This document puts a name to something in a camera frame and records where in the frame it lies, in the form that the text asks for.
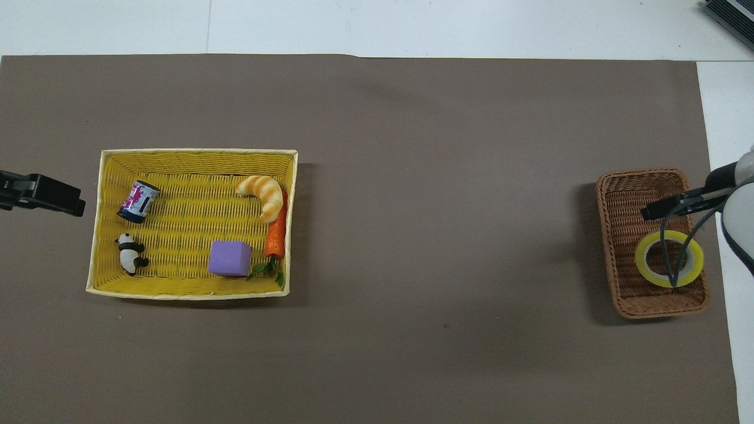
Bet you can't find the toy carrot with leaves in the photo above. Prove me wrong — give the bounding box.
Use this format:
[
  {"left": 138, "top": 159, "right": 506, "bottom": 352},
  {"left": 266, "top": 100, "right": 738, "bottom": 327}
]
[{"left": 246, "top": 188, "right": 289, "bottom": 288}]

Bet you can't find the panda toy figure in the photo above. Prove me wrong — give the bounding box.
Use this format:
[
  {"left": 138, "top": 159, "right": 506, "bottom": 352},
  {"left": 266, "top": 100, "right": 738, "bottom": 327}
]
[{"left": 114, "top": 233, "right": 150, "bottom": 276}]

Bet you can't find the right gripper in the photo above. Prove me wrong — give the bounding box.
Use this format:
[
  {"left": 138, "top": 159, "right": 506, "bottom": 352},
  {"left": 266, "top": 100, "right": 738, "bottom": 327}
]
[{"left": 686, "top": 163, "right": 739, "bottom": 204}]

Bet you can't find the yellow woven basket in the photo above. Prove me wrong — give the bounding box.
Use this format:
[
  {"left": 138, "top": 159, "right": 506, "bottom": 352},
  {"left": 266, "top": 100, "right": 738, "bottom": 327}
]
[{"left": 86, "top": 148, "right": 299, "bottom": 301}]

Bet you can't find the small printed can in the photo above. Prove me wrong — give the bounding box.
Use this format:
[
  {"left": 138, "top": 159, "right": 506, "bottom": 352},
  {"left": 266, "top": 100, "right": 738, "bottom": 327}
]
[{"left": 116, "top": 180, "right": 161, "bottom": 224}]

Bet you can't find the yellow tape roll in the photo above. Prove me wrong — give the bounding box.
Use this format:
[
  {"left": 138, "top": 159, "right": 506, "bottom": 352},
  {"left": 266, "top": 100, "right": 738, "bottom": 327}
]
[{"left": 635, "top": 231, "right": 705, "bottom": 288}]

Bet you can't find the black stand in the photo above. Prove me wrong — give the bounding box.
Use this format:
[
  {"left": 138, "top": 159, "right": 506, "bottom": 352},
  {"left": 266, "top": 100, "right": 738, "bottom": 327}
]
[{"left": 703, "top": 0, "right": 754, "bottom": 34}]

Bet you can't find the brown wicker basket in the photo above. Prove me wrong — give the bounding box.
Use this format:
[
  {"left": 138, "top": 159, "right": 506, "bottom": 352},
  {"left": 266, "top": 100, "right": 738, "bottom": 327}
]
[{"left": 596, "top": 168, "right": 710, "bottom": 319}]

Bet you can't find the purple foam cube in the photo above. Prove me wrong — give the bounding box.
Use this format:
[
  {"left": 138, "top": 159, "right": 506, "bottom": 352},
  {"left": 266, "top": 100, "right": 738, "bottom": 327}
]
[{"left": 207, "top": 240, "right": 253, "bottom": 278}]

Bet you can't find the toy croissant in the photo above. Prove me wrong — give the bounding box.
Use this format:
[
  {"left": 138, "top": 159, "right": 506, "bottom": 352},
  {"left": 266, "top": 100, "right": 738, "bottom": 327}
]
[{"left": 235, "top": 175, "right": 284, "bottom": 224}]

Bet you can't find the black cable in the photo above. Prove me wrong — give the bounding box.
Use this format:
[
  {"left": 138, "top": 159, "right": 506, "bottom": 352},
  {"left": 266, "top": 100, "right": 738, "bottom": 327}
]
[{"left": 660, "top": 197, "right": 731, "bottom": 280}]

